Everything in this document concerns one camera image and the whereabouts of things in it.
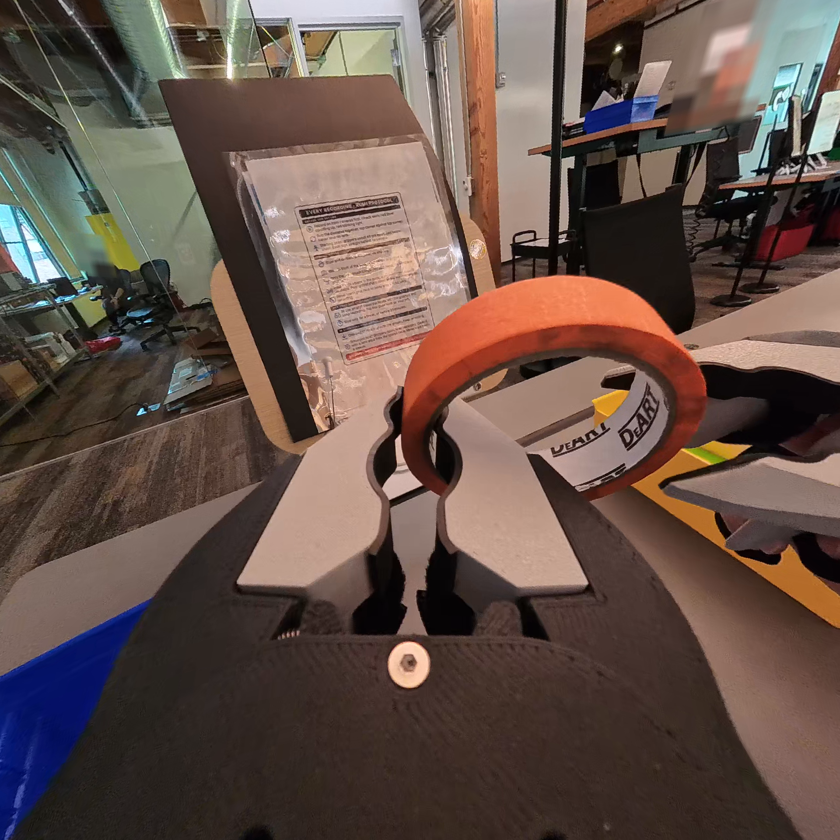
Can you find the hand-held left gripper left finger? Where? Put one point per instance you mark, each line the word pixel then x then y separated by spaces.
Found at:
pixel 315 525

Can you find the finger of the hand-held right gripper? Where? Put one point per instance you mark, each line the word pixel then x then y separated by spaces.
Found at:
pixel 774 361
pixel 754 485

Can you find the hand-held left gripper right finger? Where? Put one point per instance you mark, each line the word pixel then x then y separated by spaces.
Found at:
pixel 512 525

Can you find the green plastic square tube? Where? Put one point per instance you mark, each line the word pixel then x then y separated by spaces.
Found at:
pixel 715 453

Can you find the yellow plastic bin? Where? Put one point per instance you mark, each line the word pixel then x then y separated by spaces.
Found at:
pixel 787 590

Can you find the orange tape roll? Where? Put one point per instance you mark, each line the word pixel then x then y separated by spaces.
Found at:
pixel 558 308

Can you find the blue plastic bin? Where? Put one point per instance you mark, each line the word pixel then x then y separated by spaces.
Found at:
pixel 39 722

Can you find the person's right hand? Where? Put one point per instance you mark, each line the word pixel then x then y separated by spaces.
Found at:
pixel 764 548

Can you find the white stand base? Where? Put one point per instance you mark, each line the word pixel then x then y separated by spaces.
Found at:
pixel 397 487

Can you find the red storage bin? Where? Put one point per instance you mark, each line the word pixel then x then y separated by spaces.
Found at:
pixel 787 243

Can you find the black straight-back chair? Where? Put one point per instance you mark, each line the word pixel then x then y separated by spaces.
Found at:
pixel 636 262

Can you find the flattened cardboard boxes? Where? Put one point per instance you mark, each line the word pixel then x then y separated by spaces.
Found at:
pixel 197 380

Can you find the small black cart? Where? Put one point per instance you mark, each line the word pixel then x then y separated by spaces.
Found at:
pixel 544 241

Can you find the clear-sleeved instruction sheet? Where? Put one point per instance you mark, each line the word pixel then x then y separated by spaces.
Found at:
pixel 354 262

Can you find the wooden standing desk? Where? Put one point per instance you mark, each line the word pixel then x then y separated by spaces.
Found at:
pixel 590 140

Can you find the blue bin with white boxes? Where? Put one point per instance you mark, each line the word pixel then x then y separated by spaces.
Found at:
pixel 617 118

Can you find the black office chair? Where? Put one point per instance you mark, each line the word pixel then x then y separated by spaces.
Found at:
pixel 154 282

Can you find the black pole stand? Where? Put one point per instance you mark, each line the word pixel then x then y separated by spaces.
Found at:
pixel 558 131

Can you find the instruction sheet on stand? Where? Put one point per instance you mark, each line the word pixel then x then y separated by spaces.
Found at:
pixel 216 197

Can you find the wooden support post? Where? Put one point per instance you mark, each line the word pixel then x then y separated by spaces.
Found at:
pixel 482 131

